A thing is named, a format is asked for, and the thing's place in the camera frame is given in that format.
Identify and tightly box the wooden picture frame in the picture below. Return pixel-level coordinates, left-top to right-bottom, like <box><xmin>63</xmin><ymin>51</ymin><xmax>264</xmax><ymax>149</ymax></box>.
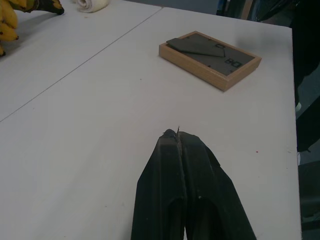
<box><xmin>158</xmin><ymin>30</ymin><xmax>263</xmax><ymax>92</ymax></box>

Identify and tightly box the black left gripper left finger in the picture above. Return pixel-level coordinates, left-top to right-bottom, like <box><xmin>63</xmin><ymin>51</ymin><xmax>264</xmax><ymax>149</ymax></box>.
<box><xmin>130</xmin><ymin>128</ymin><xmax>186</xmax><ymax>240</ymax></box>

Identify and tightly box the dark clothed person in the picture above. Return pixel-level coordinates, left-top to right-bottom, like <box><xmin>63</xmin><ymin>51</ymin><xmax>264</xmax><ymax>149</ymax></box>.
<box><xmin>257</xmin><ymin>0</ymin><xmax>320</xmax><ymax>153</ymax></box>

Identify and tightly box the white rolled towel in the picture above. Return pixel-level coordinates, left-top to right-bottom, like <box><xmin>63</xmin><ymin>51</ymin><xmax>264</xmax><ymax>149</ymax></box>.
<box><xmin>72</xmin><ymin>0</ymin><xmax>110</xmax><ymax>13</ymax></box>

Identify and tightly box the wooden board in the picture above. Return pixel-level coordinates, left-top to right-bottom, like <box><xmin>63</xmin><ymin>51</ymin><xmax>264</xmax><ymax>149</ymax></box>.
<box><xmin>240</xmin><ymin>0</ymin><xmax>254</xmax><ymax>20</ymax></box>

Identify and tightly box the yellow banana bunch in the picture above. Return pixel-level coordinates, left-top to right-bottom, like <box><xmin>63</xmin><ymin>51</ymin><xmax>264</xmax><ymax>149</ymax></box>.
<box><xmin>0</xmin><ymin>0</ymin><xmax>65</xmax><ymax>57</ymax></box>

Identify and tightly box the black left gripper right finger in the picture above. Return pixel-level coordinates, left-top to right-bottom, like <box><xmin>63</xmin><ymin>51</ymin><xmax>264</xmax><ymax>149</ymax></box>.
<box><xmin>177</xmin><ymin>130</ymin><xmax>258</xmax><ymax>240</ymax></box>

